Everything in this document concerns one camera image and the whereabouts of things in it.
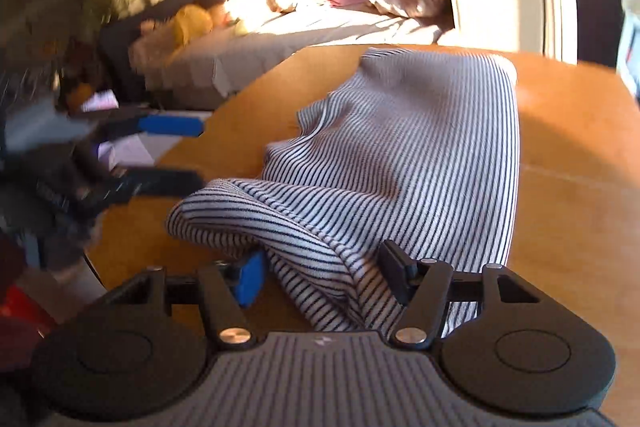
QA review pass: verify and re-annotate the striped grey white garment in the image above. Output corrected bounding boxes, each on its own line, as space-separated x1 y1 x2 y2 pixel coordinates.
166 49 520 333

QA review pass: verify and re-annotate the yellow plush toy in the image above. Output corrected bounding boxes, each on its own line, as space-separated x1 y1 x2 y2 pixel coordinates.
140 3 232 49

